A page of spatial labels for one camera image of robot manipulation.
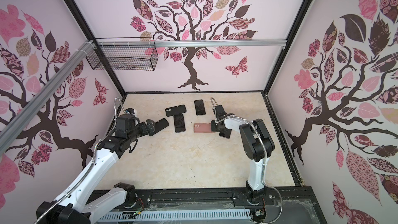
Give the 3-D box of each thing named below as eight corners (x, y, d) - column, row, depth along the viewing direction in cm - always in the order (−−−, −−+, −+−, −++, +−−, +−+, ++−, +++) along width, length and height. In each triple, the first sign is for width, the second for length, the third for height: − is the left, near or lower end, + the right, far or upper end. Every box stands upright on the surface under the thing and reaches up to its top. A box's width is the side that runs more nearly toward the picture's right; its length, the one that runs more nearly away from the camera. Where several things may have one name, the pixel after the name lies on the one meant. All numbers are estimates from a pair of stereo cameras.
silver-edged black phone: (196, 115, 109) (196, 113, 107) (194, 102, 117) (194, 100, 115) (205, 114, 109) (205, 112, 108) (202, 101, 118) (202, 99, 116)
